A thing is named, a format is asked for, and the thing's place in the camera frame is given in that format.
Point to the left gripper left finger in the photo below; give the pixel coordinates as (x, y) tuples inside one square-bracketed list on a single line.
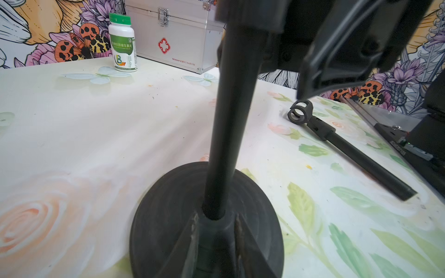
[(182, 261)]

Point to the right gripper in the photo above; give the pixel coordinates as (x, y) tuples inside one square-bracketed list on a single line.
[(330, 44)]

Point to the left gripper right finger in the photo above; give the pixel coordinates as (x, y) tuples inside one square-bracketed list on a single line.
[(250, 262)]

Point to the black round stand base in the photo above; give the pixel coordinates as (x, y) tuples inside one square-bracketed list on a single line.
[(169, 204)]

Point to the silver first aid case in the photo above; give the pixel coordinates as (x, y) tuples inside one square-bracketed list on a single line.
[(179, 33)]

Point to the white green-capped pill bottle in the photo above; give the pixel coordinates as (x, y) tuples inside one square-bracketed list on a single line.
[(123, 43)]

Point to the aluminium front rail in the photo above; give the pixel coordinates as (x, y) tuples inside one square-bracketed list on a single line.
[(373, 115)]

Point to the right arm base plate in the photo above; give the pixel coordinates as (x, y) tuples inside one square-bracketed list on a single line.
[(432, 171)]

